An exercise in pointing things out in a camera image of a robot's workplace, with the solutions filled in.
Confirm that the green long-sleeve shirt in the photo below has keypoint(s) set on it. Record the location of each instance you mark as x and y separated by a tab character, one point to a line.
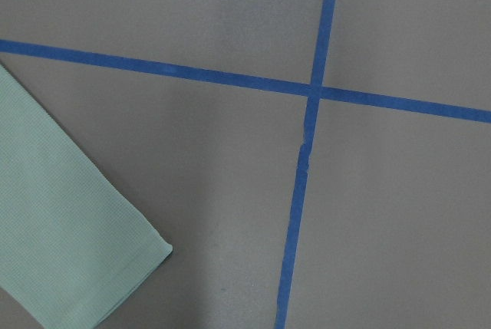
72	247

